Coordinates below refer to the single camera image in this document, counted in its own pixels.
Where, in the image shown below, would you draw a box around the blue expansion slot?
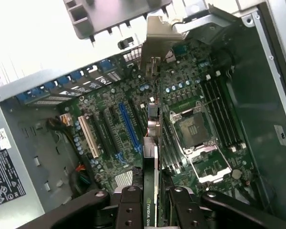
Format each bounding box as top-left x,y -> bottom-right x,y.
117,102 -> 143,154

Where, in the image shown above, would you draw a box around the black open PC case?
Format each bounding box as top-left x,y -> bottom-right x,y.
0,0 -> 286,229

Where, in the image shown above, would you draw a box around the white connector orange wires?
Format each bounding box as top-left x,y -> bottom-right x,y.
59,114 -> 72,126

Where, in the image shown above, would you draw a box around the silver chipset heatsink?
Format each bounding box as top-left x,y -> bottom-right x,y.
113,172 -> 134,188

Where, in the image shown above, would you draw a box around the black expansion slot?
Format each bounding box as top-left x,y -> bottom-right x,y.
128,99 -> 147,136
92,114 -> 113,156

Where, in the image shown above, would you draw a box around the grey plastic parts rack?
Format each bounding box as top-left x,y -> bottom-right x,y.
63,0 -> 175,48

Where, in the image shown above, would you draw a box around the silver socket cover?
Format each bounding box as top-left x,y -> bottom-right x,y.
184,145 -> 232,185

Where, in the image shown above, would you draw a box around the CPU socket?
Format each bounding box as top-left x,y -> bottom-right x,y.
169,101 -> 222,154

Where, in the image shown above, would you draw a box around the black yellow wire bundle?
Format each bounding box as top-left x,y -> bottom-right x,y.
46,118 -> 86,156

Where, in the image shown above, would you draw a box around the grey power supply with labels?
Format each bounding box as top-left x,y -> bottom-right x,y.
0,101 -> 73,229

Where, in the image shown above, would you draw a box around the small black case latch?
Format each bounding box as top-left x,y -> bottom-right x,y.
118,37 -> 134,50

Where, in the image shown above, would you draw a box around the green motherboard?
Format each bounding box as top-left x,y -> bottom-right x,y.
58,42 -> 262,229

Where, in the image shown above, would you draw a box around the thin locking lever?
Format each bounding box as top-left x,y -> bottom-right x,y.
203,96 -> 222,107

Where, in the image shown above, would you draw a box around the RAM slot with white latches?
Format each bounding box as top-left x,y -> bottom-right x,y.
204,74 -> 236,153
215,70 -> 246,147

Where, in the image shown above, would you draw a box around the white expansion slot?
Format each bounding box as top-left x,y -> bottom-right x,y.
77,115 -> 100,159

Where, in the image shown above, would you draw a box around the orange green wire bundle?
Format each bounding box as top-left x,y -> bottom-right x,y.
70,163 -> 92,191

